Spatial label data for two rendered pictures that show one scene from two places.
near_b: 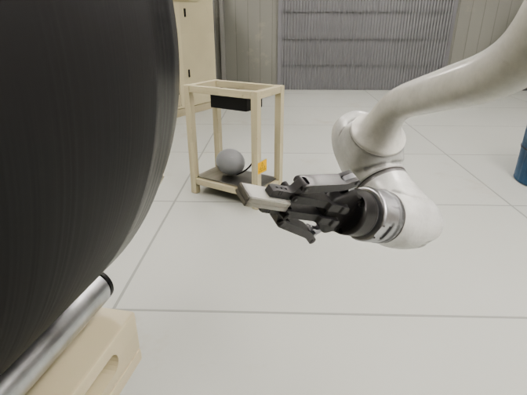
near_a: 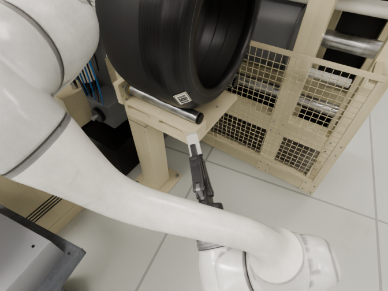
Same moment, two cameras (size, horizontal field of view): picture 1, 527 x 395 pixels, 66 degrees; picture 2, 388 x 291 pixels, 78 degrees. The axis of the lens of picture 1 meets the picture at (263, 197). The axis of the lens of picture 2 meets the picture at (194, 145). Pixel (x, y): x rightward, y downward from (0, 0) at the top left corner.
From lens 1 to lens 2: 81 cm
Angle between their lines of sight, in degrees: 87
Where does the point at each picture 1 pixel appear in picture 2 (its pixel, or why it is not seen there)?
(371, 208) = not seen: hidden behind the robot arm
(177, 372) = not seen: hidden behind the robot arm
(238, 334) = not seen: outside the picture
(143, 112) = (138, 67)
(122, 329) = (186, 130)
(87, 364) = (175, 122)
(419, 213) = (202, 268)
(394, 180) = (232, 258)
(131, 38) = (131, 49)
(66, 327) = (178, 111)
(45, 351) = (170, 108)
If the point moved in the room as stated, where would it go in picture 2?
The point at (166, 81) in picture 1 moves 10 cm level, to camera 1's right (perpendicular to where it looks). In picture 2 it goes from (147, 66) to (126, 86)
